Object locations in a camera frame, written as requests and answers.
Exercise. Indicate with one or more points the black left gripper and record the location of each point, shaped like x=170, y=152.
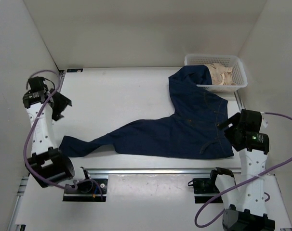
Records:
x=63, y=102

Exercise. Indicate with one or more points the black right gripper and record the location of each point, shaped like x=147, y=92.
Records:
x=233, y=120

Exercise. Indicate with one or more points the dark blue denim trousers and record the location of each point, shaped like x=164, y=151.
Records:
x=191, y=132

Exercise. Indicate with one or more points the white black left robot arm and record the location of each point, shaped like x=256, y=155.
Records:
x=44, y=105

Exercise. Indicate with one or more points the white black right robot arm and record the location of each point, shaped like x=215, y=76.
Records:
x=245, y=208

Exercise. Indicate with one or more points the white plastic perforated basket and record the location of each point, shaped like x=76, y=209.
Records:
x=238, y=73

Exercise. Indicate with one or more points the beige folded cloth in basket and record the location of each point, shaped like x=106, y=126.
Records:
x=220, y=74

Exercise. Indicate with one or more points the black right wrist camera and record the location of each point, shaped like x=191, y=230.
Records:
x=250, y=120

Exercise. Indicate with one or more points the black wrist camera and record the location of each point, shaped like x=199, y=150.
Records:
x=250, y=120
x=35, y=84

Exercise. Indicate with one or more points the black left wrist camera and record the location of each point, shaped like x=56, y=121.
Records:
x=35, y=84

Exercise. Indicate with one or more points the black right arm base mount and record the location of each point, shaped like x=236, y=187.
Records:
x=204, y=189

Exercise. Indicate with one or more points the aluminium table edge rail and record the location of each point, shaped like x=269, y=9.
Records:
x=148, y=171

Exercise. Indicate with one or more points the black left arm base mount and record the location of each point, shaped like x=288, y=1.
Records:
x=93, y=188

